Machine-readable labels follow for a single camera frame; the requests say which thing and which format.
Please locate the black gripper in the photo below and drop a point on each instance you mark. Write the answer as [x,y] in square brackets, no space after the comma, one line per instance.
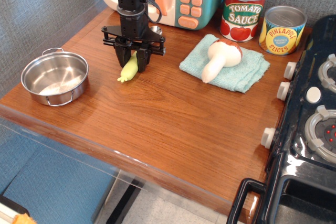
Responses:
[134,32]

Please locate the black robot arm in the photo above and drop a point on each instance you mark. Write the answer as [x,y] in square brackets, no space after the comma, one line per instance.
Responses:
[134,5]

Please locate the stainless steel pot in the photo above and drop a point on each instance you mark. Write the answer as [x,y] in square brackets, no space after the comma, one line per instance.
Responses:
[56,78]

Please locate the black toy stove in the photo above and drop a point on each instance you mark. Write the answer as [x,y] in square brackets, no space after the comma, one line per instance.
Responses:
[300,172]

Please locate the white plush mushroom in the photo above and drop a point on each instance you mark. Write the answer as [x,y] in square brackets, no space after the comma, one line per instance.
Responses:
[222,53]

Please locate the light blue folded cloth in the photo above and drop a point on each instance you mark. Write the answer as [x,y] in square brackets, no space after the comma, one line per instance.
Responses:
[238,78]

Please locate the tomato sauce can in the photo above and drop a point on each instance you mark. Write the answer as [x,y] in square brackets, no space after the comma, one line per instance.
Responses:
[240,19]

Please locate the pineapple slices can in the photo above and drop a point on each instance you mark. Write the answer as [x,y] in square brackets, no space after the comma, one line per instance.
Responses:
[282,30]

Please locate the orange object on tray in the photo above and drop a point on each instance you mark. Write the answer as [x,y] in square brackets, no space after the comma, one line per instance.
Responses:
[23,219]

